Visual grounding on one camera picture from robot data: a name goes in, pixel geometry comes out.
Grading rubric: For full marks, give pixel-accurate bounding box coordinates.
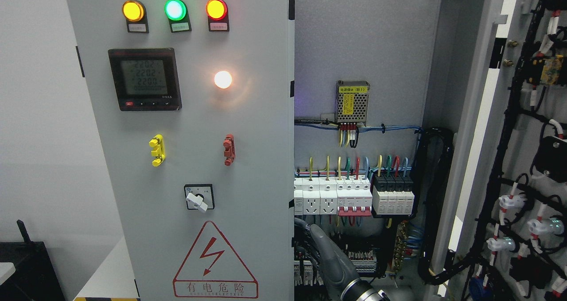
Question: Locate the white rotary selector switch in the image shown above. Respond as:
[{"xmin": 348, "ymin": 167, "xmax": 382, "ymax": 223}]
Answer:
[{"xmin": 183, "ymin": 184, "xmax": 215, "ymax": 213}]

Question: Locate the red indicator light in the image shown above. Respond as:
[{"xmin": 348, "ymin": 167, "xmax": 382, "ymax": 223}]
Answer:
[{"xmin": 205, "ymin": 0, "xmax": 229, "ymax": 31}]

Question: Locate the lower relay terminal row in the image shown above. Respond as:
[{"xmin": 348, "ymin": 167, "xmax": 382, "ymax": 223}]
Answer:
[{"xmin": 291, "ymin": 234, "xmax": 377, "ymax": 287}]

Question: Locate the black box lower left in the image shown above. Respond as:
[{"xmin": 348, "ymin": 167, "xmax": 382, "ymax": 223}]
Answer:
[{"xmin": 0, "ymin": 220, "xmax": 66, "ymax": 301}]

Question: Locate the white glowing indicator lamp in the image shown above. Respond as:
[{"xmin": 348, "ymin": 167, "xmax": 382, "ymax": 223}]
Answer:
[{"xmin": 214, "ymin": 70, "xmax": 233, "ymax": 89}]

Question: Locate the metal mesh power supply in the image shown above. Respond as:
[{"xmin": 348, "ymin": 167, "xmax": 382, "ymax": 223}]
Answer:
[{"xmin": 335, "ymin": 81, "xmax": 370, "ymax": 124}]

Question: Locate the yellow indicator light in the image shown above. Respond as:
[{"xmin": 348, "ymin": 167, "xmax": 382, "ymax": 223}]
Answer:
[{"xmin": 122, "ymin": 0, "xmax": 149, "ymax": 33}]

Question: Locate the black cable loom right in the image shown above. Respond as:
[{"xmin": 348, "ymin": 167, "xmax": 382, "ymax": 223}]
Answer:
[{"xmin": 412, "ymin": 127, "xmax": 470, "ymax": 286}]

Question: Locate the red electric hazard warning sticker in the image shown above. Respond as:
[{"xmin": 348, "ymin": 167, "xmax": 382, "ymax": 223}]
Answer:
[{"xmin": 172, "ymin": 220, "xmax": 259, "ymax": 299}]

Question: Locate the red handle four-pole breaker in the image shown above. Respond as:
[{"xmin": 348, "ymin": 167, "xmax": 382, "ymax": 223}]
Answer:
[{"xmin": 337, "ymin": 177, "xmax": 373, "ymax": 216}]

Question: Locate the black digital power meter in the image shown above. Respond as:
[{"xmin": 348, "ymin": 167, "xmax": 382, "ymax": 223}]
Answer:
[{"xmin": 108, "ymin": 47, "xmax": 182, "ymax": 112}]

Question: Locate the green indicator light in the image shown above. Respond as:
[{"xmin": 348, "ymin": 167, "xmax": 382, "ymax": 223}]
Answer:
[{"xmin": 164, "ymin": 0, "xmax": 192, "ymax": 33}]

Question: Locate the grey cabinet door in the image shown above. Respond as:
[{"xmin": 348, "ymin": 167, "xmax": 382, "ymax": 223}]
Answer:
[
  {"xmin": 418, "ymin": 0, "xmax": 566, "ymax": 301},
  {"xmin": 67, "ymin": 0, "xmax": 294, "ymax": 301}
]

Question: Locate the black white surge protector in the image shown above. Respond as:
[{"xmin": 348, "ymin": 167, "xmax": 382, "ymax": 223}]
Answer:
[{"xmin": 371, "ymin": 174, "xmax": 415, "ymax": 220}]

